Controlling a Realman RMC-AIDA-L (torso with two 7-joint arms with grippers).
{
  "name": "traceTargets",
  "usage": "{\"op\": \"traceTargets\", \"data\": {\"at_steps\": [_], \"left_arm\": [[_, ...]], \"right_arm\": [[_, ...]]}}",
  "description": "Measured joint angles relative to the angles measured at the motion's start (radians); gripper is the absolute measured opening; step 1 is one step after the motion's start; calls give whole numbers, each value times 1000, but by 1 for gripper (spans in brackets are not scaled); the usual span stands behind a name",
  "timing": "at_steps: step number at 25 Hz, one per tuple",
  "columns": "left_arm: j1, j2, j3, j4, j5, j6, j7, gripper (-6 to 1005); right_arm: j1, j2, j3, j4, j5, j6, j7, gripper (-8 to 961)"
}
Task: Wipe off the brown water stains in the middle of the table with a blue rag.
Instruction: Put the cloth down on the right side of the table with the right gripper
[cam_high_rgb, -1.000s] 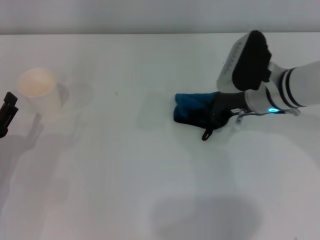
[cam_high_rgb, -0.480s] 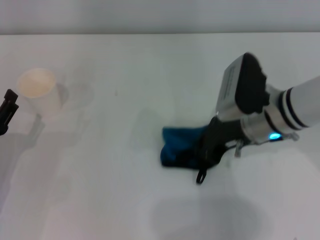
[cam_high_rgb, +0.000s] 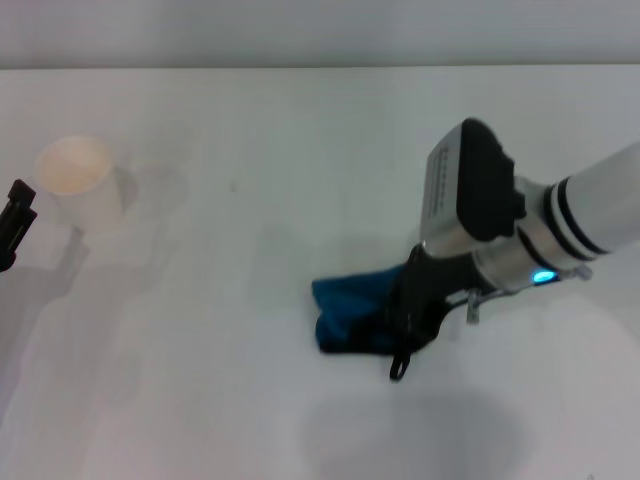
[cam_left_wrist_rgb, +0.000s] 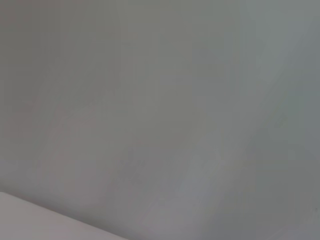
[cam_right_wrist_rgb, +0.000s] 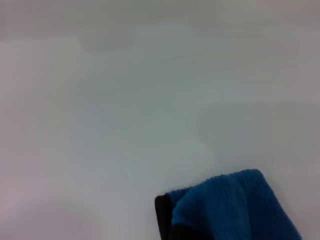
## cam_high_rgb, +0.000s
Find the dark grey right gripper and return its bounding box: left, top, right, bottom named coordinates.
left=387, top=245, right=484, bottom=354

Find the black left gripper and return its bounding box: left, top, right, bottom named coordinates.
left=0, top=178, right=39, bottom=272

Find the thin grey cable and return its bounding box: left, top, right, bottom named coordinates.
left=449, top=266, right=594, bottom=325

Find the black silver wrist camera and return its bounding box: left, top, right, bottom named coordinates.
left=422, top=118, right=527, bottom=246

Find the white paper cup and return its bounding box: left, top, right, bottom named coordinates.
left=35, top=134, right=126, bottom=234

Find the blue rag with black trim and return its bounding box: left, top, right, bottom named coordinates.
left=310, top=267, right=416, bottom=384

